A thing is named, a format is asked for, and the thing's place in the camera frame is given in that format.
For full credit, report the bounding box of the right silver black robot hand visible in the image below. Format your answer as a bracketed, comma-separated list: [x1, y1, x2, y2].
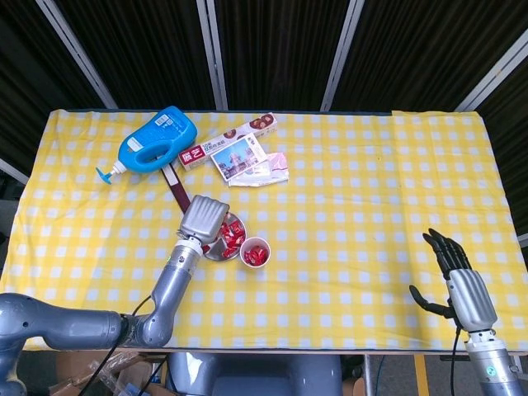
[408, 228, 498, 332]

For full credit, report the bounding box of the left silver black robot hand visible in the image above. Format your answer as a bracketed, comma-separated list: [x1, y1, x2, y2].
[177, 194, 232, 247]

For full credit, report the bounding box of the round steel plate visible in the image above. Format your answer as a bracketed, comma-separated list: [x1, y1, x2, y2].
[201, 210, 249, 262]

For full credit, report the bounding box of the dark red flat stick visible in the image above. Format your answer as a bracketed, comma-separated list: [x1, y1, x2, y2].
[160, 163, 193, 215]

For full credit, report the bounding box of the long beige baking paper box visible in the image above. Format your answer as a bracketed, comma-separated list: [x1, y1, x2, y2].
[177, 112, 278, 172]

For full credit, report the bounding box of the building photo postcard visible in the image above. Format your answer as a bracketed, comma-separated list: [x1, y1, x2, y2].
[210, 134, 268, 182]

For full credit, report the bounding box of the white paper cup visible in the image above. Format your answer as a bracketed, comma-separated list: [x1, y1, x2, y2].
[238, 236, 272, 269]

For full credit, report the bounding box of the blue pump bottle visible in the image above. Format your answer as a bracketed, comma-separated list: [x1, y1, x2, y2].
[95, 106, 198, 186]

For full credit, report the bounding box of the pink white plastic packet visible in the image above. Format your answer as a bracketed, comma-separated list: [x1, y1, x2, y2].
[227, 151, 290, 188]

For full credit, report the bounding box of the metal table leg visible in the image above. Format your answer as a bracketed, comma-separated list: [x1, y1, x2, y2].
[362, 353, 373, 396]

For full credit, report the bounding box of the yellow white checked tablecloth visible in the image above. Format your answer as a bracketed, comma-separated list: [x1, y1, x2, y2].
[0, 107, 521, 351]

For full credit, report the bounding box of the grey robot torso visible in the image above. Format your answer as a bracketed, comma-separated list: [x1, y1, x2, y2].
[166, 351, 343, 396]

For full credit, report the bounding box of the black ribbed partition panel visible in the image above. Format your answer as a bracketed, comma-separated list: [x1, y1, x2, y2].
[332, 0, 528, 112]
[0, 0, 109, 174]
[53, 0, 218, 111]
[214, 0, 351, 111]
[474, 69, 528, 240]

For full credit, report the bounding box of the clear plastic packaging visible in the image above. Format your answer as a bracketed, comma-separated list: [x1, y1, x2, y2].
[88, 361, 125, 396]

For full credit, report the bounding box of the brown cardboard box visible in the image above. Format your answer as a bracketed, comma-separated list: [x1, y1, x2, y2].
[51, 350, 166, 396]

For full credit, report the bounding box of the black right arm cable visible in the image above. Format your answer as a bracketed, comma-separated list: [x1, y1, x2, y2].
[450, 325, 465, 396]

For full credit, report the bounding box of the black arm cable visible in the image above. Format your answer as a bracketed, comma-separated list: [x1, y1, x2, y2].
[450, 325, 465, 396]
[80, 293, 153, 396]

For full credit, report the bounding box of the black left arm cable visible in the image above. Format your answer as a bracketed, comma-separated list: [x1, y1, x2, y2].
[80, 293, 153, 396]

